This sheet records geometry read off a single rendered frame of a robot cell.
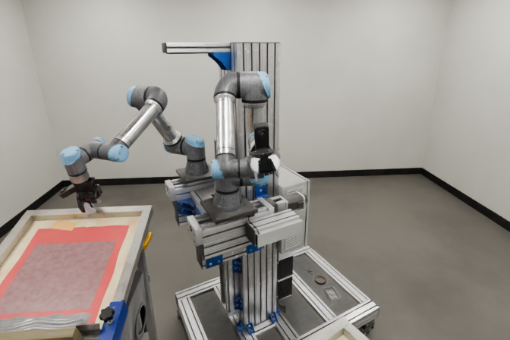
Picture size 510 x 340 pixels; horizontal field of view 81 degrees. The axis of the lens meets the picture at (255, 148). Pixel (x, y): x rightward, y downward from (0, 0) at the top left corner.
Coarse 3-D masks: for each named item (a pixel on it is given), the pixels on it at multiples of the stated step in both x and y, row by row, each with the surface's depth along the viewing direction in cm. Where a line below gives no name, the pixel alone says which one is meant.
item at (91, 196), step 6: (90, 180) 132; (78, 186) 129; (84, 186) 131; (90, 186) 131; (96, 186) 138; (78, 192) 133; (84, 192) 133; (90, 192) 133; (96, 192) 137; (84, 198) 134; (90, 198) 133; (96, 198) 136
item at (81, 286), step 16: (80, 240) 131; (96, 240) 131; (112, 240) 131; (80, 256) 125; (96, 256) 125; (112, 256) 125; (64, 272) 118; (80, 272) 118; (96, 272) 118; (112, 272) 118; (64, 288) 113; (80, 288) 113; (96, 288) 113; (48, 304) 107; (64, 304) 108; (80, 304) 108; (96, 304) 108
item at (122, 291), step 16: (96, 208) 143; (112, 208) 143; (128, 208) 143; (144, 208) 143; (16, 224) 134; (144, 224) 135; (16, 240) 129; (144, 240) 132; (0, 256) 120; (128, 256) 121; (128, 272) 114; (128, 288) 111
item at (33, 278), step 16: (32, 240) 131; (48, 240) 131; (64, 240) 131; (32, 256) 124; (48, 256) 124; (64, 256) 124; (16, 272) 118; (32, 272) 118; (48, 272) 118; (0, 288) 112; (16, 288) 112; (32, 288) 112; (48, 288) 112; (0, 304) 107; (16, 304) 107; (32, 304) 107
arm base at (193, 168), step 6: (192, 162) 182; (198, 162) 183; (204, 162) 186; (186, 168) 186; (192, 168) 184; (198, 168) 183; (204, 168) 185; (186, 174) 186; (192, 174) 183; (198, 174) 183; (204, 174) 185
